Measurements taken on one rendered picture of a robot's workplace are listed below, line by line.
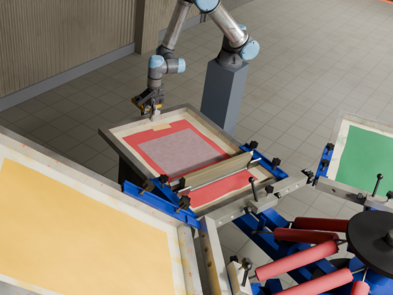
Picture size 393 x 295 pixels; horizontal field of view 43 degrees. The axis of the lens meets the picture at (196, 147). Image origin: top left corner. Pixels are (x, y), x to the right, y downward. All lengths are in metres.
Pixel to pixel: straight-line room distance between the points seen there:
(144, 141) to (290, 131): 2.38
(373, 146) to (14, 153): 2.02
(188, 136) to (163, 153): 0.22
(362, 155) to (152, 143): 1.15
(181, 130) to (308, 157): 1.97
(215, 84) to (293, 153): 1.69
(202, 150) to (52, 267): 1.35
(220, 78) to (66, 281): 1.78
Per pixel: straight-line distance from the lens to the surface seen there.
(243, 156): 2.38
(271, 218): 2.11
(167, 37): 2.64
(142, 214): 1.76
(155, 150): 2.50
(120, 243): 1.59
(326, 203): 3.99
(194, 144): 2.58
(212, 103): 2.96
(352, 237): 1.74
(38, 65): 4.71
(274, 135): 4.59
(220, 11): 2.53
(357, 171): 2.72
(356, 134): 3.03
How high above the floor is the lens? 2.43
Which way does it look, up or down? 35 degrees down
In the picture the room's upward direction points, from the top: 9 degrees clockwise
